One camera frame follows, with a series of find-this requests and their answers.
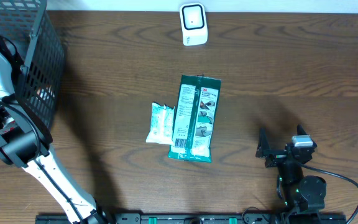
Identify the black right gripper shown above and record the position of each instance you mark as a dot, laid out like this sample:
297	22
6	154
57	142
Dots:
264	150

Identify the green 3M glove package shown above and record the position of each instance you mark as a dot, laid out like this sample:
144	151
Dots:
195	116

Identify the white green small packet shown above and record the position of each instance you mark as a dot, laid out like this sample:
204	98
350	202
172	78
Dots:
161	125

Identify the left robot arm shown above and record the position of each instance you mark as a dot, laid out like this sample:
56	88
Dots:
27	144

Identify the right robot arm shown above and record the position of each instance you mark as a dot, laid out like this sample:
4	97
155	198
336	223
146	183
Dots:
304	195

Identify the white barcode scanner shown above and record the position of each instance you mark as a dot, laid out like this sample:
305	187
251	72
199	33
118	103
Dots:
193	24

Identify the grey plastic mesh basket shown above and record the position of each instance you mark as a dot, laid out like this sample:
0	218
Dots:
27	24

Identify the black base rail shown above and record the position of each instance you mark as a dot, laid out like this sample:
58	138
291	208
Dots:
250	218

